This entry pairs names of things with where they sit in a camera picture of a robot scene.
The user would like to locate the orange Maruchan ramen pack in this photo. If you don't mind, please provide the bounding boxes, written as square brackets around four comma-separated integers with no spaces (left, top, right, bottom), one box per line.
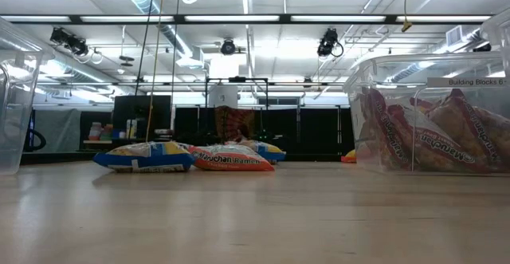
[187,143,276,172]
[340,148,358,164]

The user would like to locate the grey tarp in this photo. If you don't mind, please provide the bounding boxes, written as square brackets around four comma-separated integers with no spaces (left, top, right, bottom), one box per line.
[32,108,83,153]

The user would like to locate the orange patterned cloth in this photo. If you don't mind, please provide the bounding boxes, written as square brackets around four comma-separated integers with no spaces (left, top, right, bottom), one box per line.
[214,105,256,144]

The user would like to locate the black ceiling spotlight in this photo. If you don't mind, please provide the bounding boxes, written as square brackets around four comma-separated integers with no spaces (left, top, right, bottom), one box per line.
[316,27,344,58]

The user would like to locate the yellow hanging cord with hook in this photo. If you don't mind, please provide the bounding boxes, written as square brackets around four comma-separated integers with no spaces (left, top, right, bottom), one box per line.
[400,0,414,33]

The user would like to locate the black track lights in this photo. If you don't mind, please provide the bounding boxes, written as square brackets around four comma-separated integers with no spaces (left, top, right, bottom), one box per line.
[49,27,89,57]

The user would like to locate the white cylinder container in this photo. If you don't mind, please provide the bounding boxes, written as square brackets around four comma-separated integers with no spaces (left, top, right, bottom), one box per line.
[208,85,239,108]

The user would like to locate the blue Maruchan ramen pack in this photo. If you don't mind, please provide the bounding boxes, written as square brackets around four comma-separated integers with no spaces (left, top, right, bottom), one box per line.
[92,140,197,174]
[238,139,287,164]

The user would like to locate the black hanging cable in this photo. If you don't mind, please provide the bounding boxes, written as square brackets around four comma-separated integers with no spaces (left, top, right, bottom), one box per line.
[133,0,159,97]

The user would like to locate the labelled clear plastic bin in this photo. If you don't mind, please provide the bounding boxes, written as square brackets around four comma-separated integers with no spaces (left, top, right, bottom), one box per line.
[343,51,510,176]

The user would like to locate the white yellow carton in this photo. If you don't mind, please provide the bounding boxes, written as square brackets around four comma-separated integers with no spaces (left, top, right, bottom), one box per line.
[125,119,139,140]

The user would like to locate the black partition wall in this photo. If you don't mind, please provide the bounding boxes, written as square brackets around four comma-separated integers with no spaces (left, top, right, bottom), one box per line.
[174,106,355,156]

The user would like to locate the white ceiling vent unit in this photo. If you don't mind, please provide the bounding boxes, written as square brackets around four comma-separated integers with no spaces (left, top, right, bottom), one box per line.
[445,24,479,48]

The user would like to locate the white jug with orange cap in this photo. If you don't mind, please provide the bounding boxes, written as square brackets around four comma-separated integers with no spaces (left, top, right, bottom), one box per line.
[88,121,103,141]

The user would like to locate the black overhead frame beam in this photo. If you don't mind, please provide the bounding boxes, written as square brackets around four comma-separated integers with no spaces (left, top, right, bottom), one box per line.
[0,13,510,26]

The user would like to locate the black panel screen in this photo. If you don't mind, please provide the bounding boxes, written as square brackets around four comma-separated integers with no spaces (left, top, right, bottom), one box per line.
[112,94,173,142]

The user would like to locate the round black overhead camera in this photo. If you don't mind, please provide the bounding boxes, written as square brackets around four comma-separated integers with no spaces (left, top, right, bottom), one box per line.
[220,38,237,56]

